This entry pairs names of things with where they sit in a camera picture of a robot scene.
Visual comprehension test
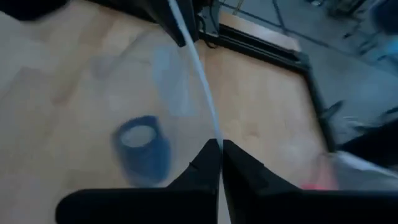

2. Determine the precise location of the black bulky object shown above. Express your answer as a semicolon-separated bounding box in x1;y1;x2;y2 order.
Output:
338;118;398;169

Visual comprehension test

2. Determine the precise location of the blue elastic bandage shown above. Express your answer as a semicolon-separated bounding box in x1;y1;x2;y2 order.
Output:
111;114;172;185

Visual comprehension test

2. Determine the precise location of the black table edge frame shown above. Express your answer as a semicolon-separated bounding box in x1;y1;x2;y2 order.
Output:
198;21;340;154

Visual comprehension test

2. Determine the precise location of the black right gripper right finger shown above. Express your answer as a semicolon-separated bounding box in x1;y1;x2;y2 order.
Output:
221;139;398;224

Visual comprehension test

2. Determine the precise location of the clear plastic bag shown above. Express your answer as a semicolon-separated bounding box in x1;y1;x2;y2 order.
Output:
90;0;223;187

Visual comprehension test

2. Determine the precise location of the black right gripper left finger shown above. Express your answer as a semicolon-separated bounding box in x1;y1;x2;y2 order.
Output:
55;138;223;224

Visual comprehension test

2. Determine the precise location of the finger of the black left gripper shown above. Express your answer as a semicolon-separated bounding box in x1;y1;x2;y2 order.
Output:
86;0;188;48
175;0;200;44

